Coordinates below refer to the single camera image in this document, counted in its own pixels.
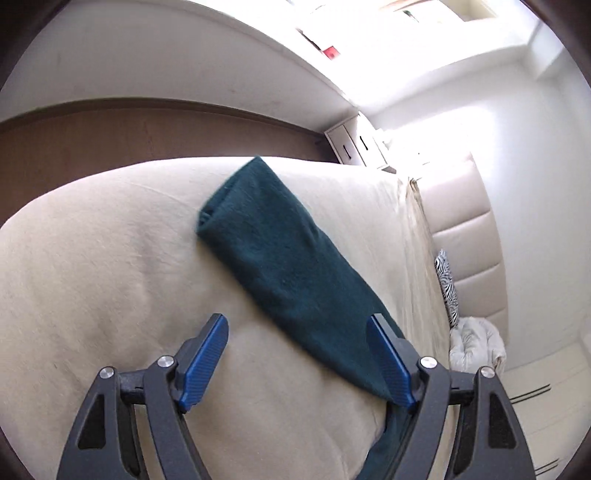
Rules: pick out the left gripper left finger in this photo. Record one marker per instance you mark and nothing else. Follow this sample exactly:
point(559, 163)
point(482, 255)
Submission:
point(103, 442)

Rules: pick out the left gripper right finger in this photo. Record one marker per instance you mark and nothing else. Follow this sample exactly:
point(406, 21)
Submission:
point(489, 442)

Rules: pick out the dark teal knit sweater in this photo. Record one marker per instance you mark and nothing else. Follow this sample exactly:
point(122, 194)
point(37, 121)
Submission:
point(262, 233)

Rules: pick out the white folded duvet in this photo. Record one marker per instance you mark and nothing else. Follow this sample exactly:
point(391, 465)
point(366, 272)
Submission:
point(474, 343)

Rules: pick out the beige bed sheet mattress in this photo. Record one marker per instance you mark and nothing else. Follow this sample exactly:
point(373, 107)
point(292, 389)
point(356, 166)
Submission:
point(108, 270)

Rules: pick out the zebra print pillow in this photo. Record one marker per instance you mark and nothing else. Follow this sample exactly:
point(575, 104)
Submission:
point(450, 296)

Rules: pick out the beige padded headboard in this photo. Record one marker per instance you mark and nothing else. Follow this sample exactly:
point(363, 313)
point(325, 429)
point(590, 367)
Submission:
point(462, 223)

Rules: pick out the white bedside table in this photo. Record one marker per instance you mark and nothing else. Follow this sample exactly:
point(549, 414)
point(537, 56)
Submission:
point(356, 141)

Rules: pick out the white window ledge bench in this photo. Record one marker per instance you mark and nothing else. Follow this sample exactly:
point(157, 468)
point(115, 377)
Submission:
point(175, 50)

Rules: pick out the small red box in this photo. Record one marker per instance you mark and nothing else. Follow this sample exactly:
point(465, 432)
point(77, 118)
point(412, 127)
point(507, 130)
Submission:
point(331, 52)

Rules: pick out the white wardrobe with black handles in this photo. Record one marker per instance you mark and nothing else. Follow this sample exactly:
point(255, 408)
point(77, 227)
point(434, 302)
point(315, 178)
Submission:
point(551, 398)

